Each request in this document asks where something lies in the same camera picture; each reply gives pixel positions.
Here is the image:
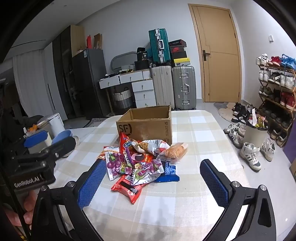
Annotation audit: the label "green purple candy packet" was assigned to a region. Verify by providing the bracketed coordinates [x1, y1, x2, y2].
[131, 160, 164, 186]

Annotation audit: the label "teal suitcase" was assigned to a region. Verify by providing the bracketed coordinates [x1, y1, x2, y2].
[148, 28, 172, 65]

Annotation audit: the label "cluster of sneakers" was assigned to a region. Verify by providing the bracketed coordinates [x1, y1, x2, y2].
[223, 102, 278, 172]

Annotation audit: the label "purple grape candy packet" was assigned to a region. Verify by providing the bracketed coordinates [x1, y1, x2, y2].
[103, 146, 130, 181]

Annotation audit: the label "woven laundry basket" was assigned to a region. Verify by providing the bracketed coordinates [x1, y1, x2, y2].
[112, 88, 134, 109]

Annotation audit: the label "beige plate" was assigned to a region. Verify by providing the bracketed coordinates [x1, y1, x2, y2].
[62, 136, 80, 158]

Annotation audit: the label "beige suitcase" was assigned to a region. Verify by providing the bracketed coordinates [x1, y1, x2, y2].
[151, 65, 175, 109]

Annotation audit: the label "white bin with wrappers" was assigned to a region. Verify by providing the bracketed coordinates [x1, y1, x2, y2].
[244, 109, 269, 149]

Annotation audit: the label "wooden shoe rack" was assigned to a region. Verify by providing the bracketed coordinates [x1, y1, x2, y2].
[257, 62, 296, 149]

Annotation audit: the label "orange cracker packet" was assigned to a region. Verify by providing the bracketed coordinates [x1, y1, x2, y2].
[159, 142, 189, 163]

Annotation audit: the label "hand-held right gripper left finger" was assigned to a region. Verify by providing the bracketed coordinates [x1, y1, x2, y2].
[22, 159, 108, 241]

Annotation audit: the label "white wardrobe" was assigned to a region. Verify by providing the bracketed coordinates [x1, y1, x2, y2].
[43, 42, 68, 121]

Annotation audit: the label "red chips bag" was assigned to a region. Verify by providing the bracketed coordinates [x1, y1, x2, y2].
[119, 132, 160, 167]

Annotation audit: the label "dark wardrobe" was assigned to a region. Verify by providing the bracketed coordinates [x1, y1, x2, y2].
[52, 25, 85, 118]

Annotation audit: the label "flat brown cardboard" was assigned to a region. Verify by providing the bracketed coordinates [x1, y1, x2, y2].
[94, 34, 103, 50]

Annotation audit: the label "white drawer desk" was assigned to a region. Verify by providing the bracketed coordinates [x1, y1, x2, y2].
[99, 70, 156, 116]

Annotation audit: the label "silver suitcase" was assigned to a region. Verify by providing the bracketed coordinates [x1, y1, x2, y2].
[172, 65, 197, 111]

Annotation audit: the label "grey rounded board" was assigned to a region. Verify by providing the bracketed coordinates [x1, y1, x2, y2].
[110, 51, 137, 72]

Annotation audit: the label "shoe rack with shoes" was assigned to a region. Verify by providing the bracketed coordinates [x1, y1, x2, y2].
[255, 53, 296, 146]

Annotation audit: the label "dark grey refrigerator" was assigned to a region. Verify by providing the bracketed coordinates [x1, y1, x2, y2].
[72, 48, 109, 120]

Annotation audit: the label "white red snack bag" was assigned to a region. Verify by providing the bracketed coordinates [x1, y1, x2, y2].
[139, 139, 170, 158]

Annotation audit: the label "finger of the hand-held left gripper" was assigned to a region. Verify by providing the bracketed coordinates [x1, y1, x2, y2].
[23, 130, 50, 149]
[40, 137, 77, 160]

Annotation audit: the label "red packet black label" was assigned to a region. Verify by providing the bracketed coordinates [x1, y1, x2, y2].
[111, 175, 145, 204]

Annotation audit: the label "person's left hand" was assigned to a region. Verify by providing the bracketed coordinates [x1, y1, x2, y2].
[3, 189, 38, 231]

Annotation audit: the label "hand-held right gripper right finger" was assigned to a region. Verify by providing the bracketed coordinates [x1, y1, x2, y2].
[200, 159, 278, 241]

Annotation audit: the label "blue cookie packet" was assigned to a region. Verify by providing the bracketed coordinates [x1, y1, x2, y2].
[154, 160, 180, 183]

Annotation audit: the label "black bag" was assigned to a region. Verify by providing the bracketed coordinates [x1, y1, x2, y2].
[135, 61, 151, 70]

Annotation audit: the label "blue bowls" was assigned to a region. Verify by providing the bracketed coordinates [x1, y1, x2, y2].
[53, 130, 73, 145]

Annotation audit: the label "round beige door rug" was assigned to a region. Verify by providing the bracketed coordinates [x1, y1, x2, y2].
[213, 101, 238, 121]

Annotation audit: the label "black white patterned rug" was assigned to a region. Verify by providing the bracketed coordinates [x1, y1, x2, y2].
[84, 117, 109, 128]

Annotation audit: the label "black gift box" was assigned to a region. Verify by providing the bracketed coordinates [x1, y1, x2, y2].
[136, 47, 148, 62]

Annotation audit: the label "white curtain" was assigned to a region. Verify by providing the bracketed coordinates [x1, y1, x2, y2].
[13, 50, 50, 116]

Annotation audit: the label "brown cardboard box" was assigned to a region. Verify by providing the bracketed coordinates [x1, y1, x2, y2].
[116, 105, 173, 147]

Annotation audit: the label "wooden door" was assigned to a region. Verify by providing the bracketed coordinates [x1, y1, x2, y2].
[188, 3, 242, 103]

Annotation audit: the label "white lidded bucket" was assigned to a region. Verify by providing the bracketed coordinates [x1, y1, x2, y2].
[47, 113, 65, 137]

